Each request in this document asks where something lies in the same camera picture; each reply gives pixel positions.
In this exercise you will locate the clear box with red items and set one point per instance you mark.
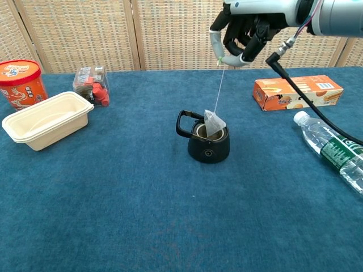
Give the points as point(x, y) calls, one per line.
point(96, 90)

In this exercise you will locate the beige plastic food container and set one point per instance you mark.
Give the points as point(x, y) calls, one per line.
point(42, 124)

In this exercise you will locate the black teapot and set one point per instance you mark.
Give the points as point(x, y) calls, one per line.
point(210, 153)

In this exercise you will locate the clear water bottle green label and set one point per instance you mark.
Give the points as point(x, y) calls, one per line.
point(317, 133)

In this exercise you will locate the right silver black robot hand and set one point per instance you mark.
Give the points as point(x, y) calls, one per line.
point(261, 14)

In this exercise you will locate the orange snack carton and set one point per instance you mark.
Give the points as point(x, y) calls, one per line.
point(283, 90)

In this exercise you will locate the blue carpet table cloth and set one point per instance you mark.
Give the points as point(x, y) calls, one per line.
point(141, 198)

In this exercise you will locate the red instant noodle cup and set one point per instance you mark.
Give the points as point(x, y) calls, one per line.
point(22, 85)

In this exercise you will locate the woven wicker folding screen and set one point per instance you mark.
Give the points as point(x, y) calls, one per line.
point(170, 34)

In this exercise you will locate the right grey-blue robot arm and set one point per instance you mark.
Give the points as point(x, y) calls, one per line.
point(337, 15)

